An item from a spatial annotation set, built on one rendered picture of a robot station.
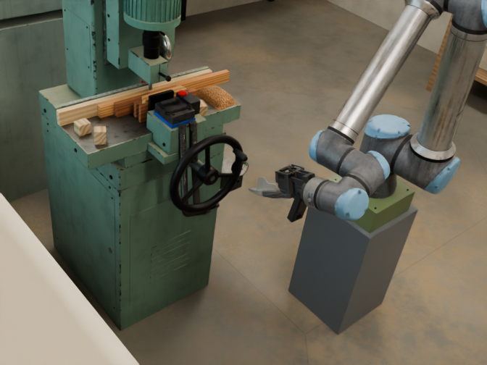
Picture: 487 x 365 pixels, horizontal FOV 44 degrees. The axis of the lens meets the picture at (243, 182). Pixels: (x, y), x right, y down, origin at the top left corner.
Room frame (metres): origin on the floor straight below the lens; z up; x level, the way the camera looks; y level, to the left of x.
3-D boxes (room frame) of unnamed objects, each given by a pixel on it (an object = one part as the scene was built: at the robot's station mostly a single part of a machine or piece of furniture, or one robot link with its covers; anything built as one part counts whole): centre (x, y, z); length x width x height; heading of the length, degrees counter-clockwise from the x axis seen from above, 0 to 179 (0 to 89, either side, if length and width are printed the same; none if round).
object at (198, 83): (1.84, 0.31, 0.92); 0.54 x 0.02 x 0.04; 135
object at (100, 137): (1.51, 0.45, 0.92); 0.04 x 0.03 x 0.05; 107
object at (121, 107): (1.75, 0.36, 0.92); 0.25 x 0.02 x 0.05; 135
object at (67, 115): (1.78, 0.39, 0.92); 0.60 x 0.02 x 0.05; 135
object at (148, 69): (1.80, 0.37, 1.03); 0.14 x 0.07 x 0.09; 45
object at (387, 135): (1.86, -0.48, 0.83); 0.17 x 0.15 x 0.18; 53
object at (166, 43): (1.97, 0.36, 1.02); 0.12 x 0.03 x 0.12; 45
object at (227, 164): (1.87, 0.07, 0.58); 0.12 x 0.08 x 0.08; 45
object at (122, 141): (1.69, 0.30, 0.87); 0.61 x 0.30 x 0.06; 135
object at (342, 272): (1.87, -0.48, 0.27); 0.30 x 0.30 x 0.55; 46
